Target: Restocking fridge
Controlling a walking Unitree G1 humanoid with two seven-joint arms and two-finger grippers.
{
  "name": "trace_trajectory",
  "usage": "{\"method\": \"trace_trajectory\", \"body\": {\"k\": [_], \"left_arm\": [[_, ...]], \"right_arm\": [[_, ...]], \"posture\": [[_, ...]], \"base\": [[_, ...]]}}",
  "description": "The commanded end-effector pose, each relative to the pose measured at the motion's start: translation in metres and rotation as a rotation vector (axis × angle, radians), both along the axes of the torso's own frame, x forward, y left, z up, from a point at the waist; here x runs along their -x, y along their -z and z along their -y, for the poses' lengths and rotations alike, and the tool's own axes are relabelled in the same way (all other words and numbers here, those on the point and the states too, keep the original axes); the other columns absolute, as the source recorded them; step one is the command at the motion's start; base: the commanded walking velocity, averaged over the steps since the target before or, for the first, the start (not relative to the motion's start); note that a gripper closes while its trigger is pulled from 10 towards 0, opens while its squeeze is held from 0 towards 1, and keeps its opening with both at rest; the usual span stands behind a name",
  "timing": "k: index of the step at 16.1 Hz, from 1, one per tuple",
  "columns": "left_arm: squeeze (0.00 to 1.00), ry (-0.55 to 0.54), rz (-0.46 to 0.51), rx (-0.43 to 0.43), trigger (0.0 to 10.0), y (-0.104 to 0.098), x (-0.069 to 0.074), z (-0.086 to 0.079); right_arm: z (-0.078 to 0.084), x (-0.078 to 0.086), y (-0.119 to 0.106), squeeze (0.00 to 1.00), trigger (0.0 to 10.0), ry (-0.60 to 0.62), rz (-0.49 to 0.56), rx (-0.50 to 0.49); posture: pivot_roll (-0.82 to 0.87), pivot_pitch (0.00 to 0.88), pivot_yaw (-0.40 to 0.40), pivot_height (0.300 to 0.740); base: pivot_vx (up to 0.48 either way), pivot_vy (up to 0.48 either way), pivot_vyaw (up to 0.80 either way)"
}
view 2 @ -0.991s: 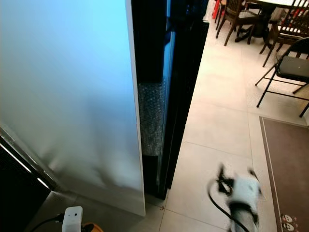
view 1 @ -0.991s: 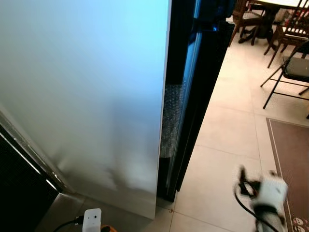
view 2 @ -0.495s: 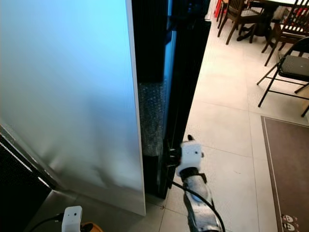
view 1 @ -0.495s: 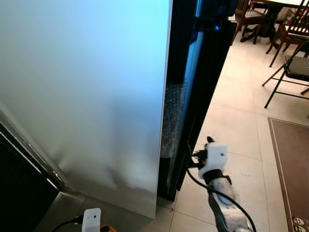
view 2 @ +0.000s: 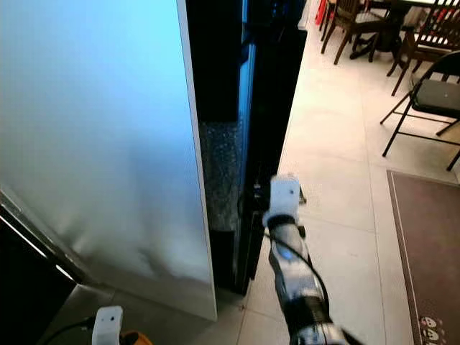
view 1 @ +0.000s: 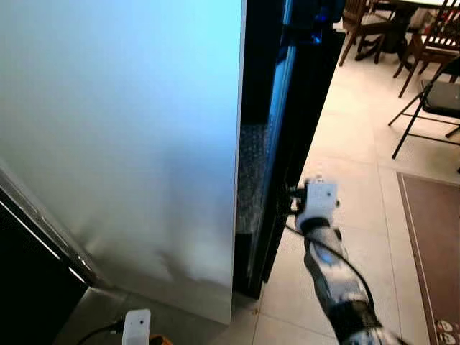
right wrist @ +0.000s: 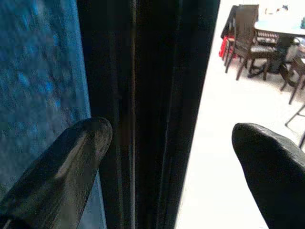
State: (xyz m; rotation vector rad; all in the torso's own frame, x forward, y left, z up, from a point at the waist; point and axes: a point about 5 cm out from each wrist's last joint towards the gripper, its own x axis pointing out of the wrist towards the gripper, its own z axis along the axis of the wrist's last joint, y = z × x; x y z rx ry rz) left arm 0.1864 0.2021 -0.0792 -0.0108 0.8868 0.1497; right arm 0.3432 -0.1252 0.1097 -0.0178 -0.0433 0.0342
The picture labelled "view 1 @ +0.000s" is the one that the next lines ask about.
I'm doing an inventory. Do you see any black fridge body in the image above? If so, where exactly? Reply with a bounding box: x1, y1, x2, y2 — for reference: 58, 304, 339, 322
233, 0, 347, 300

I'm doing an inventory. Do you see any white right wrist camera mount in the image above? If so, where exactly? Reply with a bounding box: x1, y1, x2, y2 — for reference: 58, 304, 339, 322
295, 179, 339, 232

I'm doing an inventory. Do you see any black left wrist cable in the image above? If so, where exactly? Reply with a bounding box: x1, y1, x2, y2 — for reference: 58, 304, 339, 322
75, 321, 127, 345

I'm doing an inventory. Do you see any brown wooden dining chair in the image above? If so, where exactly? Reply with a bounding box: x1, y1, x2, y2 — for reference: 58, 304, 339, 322
393, 6, 460, 98
338, 0, 394, 68

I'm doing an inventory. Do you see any dark cabinet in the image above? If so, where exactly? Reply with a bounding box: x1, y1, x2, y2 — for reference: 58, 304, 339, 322
0, 167, 98, 345

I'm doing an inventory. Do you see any white fridge door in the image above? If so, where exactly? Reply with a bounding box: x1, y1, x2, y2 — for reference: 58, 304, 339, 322
0, 0, 249, 326

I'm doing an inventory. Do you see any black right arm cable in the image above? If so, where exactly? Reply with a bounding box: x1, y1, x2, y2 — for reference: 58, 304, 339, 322
285, 221, 376, 311

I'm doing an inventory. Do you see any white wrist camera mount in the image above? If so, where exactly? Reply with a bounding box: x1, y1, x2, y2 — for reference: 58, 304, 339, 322
295, 179, 339, 232
121, 308, 152, 345

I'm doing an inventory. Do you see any black folding chair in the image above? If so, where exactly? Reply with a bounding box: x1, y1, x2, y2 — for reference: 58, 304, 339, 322
388, 56, 460, 160

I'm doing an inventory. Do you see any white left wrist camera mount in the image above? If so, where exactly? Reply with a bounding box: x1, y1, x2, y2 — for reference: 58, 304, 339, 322
121, 308, 152, 345

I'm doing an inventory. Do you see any brown floor mat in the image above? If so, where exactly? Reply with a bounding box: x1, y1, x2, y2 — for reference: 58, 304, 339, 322
396, 171, 460, 345

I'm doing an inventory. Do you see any dark wooden dining table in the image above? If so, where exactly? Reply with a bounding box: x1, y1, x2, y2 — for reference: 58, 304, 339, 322
365, 0, 460, 62

